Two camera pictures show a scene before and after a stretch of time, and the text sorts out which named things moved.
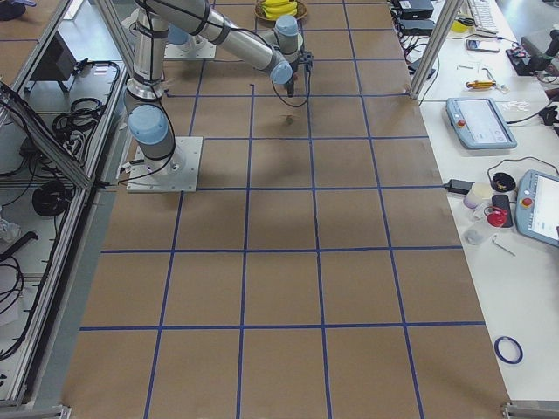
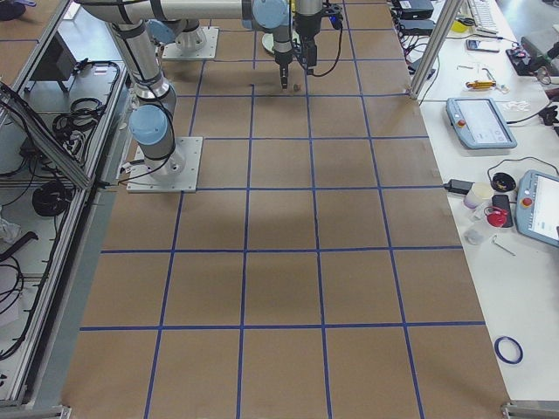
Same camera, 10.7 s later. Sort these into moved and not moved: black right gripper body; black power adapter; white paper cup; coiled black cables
Moved: black right gripper body
Not moved: coiled black cables; white paper cup; black power adapter
